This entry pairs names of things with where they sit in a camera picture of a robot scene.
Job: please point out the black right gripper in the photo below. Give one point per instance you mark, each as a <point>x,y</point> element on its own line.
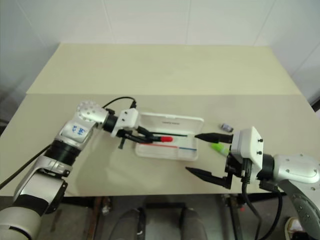
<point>233,167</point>

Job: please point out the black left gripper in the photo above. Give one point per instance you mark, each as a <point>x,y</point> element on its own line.
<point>125,137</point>

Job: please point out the red capped marker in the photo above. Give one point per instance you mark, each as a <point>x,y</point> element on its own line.
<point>167,139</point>

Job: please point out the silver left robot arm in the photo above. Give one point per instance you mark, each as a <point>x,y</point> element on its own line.
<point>75,132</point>

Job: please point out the green capped marker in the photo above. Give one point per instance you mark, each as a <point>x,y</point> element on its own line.
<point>219,147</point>

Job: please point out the thin red and blue pencil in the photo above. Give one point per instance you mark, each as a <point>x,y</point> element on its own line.
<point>165,145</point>

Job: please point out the white open pencil case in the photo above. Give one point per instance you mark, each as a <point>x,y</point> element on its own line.
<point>170,140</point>

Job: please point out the white shoe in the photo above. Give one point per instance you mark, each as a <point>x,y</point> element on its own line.
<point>293,226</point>

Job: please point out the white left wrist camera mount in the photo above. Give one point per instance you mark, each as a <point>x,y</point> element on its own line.
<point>128,119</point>

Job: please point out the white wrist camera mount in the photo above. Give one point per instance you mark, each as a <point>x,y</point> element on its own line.
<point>248,150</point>
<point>128,119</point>

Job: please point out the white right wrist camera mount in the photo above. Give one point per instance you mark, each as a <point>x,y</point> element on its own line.
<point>248,150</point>

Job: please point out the metal table frame leg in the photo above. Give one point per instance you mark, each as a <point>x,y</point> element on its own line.
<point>103,207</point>
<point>233,212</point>

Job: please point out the dark object at wall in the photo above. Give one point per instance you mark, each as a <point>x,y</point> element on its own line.
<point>315,103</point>

